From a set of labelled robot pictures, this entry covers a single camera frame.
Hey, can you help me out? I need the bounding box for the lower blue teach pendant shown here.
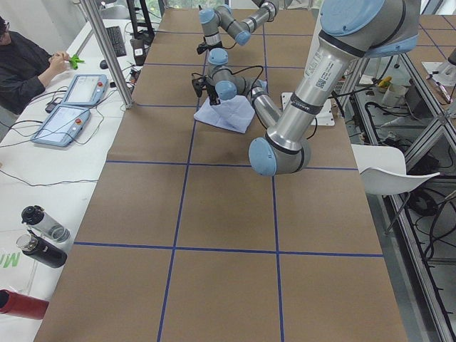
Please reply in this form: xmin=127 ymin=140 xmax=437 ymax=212
xmin=31 ymin=105 xmax=90 ymax=147

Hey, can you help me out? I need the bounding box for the blue teach pendant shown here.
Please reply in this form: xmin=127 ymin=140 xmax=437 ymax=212
xmin=61 ymin=74 xmax=109 ymax=107
xmin=31 ymin=105 xmax=90 ymax=147

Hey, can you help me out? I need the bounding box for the black insulated bottle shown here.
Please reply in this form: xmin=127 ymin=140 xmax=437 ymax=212
xmin=16 ymin=234 xmax=67 ymax=269

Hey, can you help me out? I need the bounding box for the light blue striped shirt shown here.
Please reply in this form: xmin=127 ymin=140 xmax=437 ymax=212
xmin=194 ymin=81 xmax=254 ymax=133

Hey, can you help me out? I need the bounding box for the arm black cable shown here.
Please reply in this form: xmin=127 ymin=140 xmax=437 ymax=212
xmin=190 ymin=64 xmax=266 ymax=93

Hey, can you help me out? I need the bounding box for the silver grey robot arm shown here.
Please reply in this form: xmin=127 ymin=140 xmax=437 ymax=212
xmin=197 ymin=1 xmax=279 ymax=55
xmin=192 ymin=0 xmax=420 ymax=176

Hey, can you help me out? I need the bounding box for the clear water bottle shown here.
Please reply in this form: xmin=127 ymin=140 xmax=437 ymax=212
xmin=21 ymin=205 xmax=71 ymax=242

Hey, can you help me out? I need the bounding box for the red bottle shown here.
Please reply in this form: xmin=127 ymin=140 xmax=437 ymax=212
xmin=1 ymin=289 xmax=49 ymax=320

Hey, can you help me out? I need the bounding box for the person in black top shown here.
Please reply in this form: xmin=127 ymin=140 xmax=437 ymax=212
xmin=1 ymin=19 xmax=70 ymax=115

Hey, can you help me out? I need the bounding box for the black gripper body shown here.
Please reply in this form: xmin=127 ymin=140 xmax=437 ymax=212
xmin=196 ymin=41 xmax=223 ymax=55
xmin=192 ymin=74 xmax=218 ymax=98

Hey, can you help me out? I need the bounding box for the black computer mouse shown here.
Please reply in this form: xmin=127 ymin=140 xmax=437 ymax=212
xmin=99 ymin=60 xmax=108 ymax=70

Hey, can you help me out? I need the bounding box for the upper blue teach pendant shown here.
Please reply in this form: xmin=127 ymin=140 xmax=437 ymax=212
xmin=61 ymin=74 xmax=109 ymax=107

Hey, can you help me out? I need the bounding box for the green toy object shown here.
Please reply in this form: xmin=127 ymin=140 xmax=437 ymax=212
xmin=68 ymin=54 xmax=85 ymax=70

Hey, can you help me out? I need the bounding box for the white curved chair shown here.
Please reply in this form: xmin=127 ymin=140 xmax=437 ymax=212
xmin=351 ymin=144 xmax=440 ymax=234

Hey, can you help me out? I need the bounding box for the aluminium frame rail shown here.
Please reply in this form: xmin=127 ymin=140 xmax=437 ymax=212
xmin=343 ymin=44 xmax=455 ymax=341

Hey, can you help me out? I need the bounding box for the grey metal frame post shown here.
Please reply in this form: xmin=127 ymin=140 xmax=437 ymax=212
xmin=81 ymin=0 xmax=133 ymax=109

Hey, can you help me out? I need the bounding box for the black keyboard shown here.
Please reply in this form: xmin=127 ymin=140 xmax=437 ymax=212
xmin=105 ymin=26 xmax=127 ymax=57

